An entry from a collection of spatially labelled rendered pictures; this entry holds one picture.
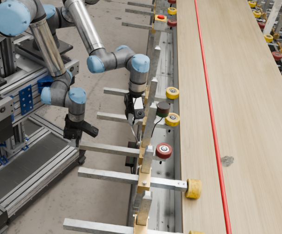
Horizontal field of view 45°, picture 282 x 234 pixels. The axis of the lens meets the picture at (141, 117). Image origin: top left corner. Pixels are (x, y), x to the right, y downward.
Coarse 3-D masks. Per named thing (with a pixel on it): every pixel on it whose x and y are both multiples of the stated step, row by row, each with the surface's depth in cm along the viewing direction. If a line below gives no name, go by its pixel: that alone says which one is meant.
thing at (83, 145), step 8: (80, 144) 166; (88, 144) 167; (96, 144) 168; (104, 144) 168; (104, 152) 168; (112, 152) 168; (120, 152) 167; (128, 152) 167; (136, 152) 167; (160, 160) 169
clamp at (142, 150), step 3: (141, 141) 172; (141, 144) 170; (150, 144) 174; (141, 147) 169; (141, 150) 167; (144, 150) 168; (141, 153) 166; (141, 156) 164; (141, 159) 164; (138, 162) 166; (141, 162) 166
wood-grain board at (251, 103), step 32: (192, 0) 324; (224, 0) 335; (192, 32) 270; (224, 32) 278; (256, 32) 287; (192, 64) 232; (224, 64) 238; (256, 64) 244; (192, 96) 203; (224, 96) 208; (256, 96) 213; (192, 128) 181; (224, 128) 184; (256, 128) 188; (192, 160) 163; (256, 160) 169; (256, 192) 153; (192, 224) 136; (224, 224) 138; (256, 224) 140
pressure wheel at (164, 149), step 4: (160, 144) 167; (164, 144) 167; (168, 144) 168; (156, 148) 165; (160, 148) 165; (164, 148) 165; (168, 148) 166; (156, 152) 165; (160, 152) 163; (164, 152) 163; (168, 152) 164; (160, 156) 164; (164, 156) 163; (168, 156) 165
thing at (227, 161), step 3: (225, 156) 166; (228, 156) 167; (231, 156) 166; (222, 159) 164; (225, 159) 164; (228, 159) 164; (231, 159) 166; (222, 162) 164; (225, 162) 164; (228, 162) 163; (231, 162) 164; (225, 165) 162; (228, 165) 162
